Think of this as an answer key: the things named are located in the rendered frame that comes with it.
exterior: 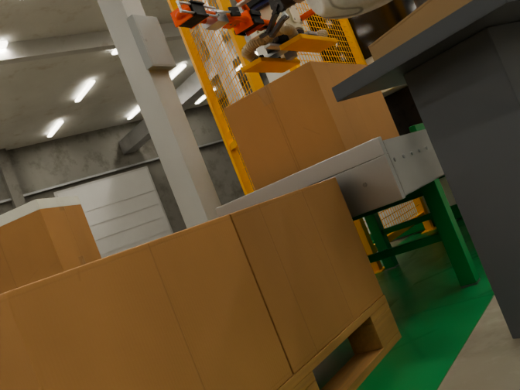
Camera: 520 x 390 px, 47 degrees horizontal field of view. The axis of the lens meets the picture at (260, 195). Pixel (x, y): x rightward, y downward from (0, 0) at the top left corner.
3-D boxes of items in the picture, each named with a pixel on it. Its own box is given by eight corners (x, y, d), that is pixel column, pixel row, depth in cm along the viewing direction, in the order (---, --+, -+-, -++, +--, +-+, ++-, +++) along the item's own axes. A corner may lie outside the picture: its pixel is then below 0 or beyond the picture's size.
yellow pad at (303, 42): (318, 53, 253) (314, 42, 253) (338, 42, 248) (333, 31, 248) (280, 50, 224) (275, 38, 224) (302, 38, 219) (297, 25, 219)
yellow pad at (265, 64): (282, 73, 263) (278, 63, 263) (301, 63, 258) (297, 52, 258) (241, 73, 234) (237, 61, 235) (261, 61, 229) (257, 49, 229)
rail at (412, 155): (510, 137, 385) (499, 110, 385) (518, 134, 382) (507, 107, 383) (391, 200, 191) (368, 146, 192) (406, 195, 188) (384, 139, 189)
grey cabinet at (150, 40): (170, 70, 332) (151, 21, 334) (177, 66, 330) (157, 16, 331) (146, 70, 316) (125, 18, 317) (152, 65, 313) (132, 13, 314)
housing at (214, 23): (216, 31, 207) (210, 19, 207) (230, 22, 203) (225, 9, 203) (203, 30, 201) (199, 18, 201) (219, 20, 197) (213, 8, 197)
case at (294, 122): (327, 183, 274) (295, 103, 276) (405, 150, 253) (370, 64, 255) (261, 206, 224) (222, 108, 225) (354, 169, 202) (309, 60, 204)
